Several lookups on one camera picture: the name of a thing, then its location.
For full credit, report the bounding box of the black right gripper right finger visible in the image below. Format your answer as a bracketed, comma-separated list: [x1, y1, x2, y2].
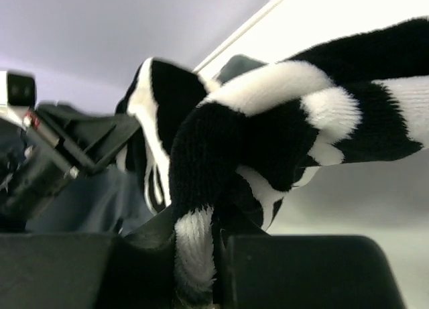
[216, 219, 405, 309]

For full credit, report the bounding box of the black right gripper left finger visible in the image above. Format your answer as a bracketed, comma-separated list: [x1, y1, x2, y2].
[1, 208, 174, 308]

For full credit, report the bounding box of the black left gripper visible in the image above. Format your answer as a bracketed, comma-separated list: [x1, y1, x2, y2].
[1, 103, 140, 229]

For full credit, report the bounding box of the small space print suitcase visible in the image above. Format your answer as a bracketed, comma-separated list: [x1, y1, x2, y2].
[0, 121, 175, 238]

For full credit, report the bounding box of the zebra striped plush blanket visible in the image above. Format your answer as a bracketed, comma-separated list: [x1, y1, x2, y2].
[116, 16, 428, 308]

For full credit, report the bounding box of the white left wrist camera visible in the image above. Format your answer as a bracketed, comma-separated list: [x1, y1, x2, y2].
[1, 70, 37, 108]

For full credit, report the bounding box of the aluminium table edge rail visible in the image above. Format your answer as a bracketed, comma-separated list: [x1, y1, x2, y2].
[194, 0, 284, 72]

